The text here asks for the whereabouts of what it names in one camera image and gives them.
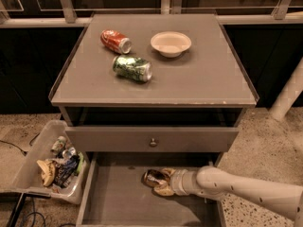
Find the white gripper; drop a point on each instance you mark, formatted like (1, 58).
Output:
(177, 182)

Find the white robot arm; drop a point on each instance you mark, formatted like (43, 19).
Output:
(264, 166)

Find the round metal drawer knob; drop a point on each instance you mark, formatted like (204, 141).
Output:
(153, 143)

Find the grey open middle drawer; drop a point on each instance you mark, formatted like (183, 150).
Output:
(116, 196)

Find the grey drawer cabinet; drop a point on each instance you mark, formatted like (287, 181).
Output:
(204, 87)

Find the grey top drawer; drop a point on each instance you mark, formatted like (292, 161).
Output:
(137, 139)

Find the silver can in bin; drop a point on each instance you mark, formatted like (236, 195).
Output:
(68, 153)

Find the small can in bin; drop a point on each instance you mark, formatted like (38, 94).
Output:
(58, 145)

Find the green soda can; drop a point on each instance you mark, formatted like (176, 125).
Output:
(134, 68)

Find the red soda can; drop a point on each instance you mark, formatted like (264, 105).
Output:
(116, 41)

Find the dark snack packet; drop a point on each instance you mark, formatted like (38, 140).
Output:
(65, 170)

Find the clear plastic bin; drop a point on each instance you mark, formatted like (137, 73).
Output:
(28, 178)

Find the tan crumpled bag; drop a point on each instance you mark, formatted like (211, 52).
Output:
(48, 171)

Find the white paper bowl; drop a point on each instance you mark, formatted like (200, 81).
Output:
(170, 44)

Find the metal railing frame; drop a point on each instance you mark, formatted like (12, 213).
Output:
(60, 13)

